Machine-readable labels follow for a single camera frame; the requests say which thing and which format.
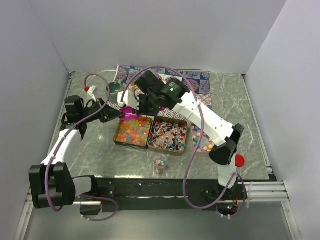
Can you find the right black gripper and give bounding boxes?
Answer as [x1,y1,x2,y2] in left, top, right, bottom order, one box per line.
[131,93,159,118]

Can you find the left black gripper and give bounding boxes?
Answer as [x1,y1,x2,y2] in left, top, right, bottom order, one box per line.
[80,98,124,124]

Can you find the purple plastic scoop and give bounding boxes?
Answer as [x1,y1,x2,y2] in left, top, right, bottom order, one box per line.
[119,106,165,121]

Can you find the gold tin of gummy stars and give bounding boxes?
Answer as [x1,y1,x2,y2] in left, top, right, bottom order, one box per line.
[113,116,153,150]

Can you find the tin of lollipops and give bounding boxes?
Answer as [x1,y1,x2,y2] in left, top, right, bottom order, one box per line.
[147,116,188,157]

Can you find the clear glass jar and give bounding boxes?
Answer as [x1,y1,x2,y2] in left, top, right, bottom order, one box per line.
[153,154,167,175]

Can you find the tin of pastel star candies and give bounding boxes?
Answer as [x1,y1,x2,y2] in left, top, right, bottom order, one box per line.
[191,123,215,157]

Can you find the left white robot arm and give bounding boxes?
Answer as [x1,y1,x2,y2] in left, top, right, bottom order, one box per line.
[28,95,124,212]

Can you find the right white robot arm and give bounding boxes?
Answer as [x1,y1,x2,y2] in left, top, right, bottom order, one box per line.
[135,70,244,200]

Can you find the green ceramic mug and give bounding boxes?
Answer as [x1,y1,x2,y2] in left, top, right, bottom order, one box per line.
[106,81,124,103]

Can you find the patterned placemat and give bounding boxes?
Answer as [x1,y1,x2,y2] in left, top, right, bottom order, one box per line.
[114,66,212,120]

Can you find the red jar lid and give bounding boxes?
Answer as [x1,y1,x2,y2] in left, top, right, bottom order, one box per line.
[235,154,246,168]

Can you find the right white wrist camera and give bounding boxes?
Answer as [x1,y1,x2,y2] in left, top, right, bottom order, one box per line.
[117,91,139,110]

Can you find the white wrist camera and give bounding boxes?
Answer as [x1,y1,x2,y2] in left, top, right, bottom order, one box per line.
[84,85,97,102]
[117,91,139,110]

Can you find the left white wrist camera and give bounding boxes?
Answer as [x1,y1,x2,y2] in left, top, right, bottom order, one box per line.
[84,85,97,102]

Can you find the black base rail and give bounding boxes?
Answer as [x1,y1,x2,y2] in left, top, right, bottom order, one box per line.
[75,178,248,217]

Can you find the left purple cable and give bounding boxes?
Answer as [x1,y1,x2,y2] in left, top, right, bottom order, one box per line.
[44,73,120,222]

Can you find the purple cable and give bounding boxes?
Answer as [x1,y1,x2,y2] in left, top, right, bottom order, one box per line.
[119,65,247,219]
[44,73,120,222]

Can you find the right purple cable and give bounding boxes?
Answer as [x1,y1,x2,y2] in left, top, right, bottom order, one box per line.
[119,65,247,219]

